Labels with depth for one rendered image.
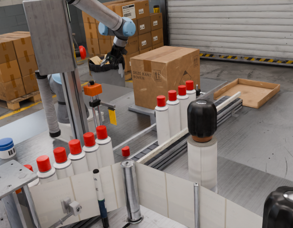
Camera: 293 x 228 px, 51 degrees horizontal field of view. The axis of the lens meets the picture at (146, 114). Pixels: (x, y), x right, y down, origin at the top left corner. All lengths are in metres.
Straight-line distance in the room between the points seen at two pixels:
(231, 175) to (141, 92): 0.77
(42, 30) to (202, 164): 0.56
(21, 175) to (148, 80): 1.02
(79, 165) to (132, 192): 0.19
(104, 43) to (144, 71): 3.53
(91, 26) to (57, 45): 4.37
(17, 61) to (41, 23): 3.68
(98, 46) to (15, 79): 1.48
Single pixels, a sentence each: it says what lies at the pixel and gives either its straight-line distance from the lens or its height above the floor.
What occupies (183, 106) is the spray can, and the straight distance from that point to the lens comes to 1.26.
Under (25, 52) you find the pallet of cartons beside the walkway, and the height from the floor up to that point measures 0.70.
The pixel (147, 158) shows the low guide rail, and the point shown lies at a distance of 1.11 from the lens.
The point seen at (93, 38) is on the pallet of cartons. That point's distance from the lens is 5.23.
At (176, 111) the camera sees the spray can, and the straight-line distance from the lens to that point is 1.21.
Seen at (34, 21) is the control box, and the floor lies 1.43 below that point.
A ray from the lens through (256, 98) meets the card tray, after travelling 1.80.
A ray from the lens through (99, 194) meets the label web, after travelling 0.83.
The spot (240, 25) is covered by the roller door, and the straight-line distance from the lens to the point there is 5.42.
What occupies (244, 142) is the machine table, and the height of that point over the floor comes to 0.83.
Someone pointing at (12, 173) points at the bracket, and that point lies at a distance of 0.73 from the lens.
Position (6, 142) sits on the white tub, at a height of 0.90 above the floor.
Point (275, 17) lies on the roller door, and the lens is 5.24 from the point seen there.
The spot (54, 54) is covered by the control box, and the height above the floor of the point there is 1.34.
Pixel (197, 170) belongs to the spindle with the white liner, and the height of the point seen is 0.98.
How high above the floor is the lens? 1.50
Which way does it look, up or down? 24 degrees down
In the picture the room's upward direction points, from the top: 5 degrees counter-clockwise
